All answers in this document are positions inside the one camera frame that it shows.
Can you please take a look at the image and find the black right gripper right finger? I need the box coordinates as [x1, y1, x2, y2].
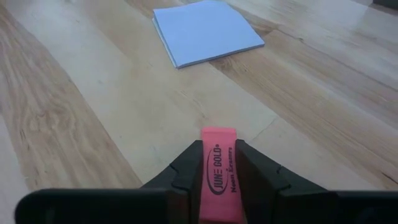
[235, 139, 338, 224]

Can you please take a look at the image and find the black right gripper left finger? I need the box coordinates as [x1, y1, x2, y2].
[141, 139, 205, 224]

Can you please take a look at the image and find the pink rubber eraser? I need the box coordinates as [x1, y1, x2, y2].
[198, 126, 245, 224]

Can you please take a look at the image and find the light blue sticky note pad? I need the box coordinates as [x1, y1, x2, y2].
[151, 0, 266, 69]

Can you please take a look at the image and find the black aluminium table frame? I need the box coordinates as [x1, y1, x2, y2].
[371, 0, 398, 8]

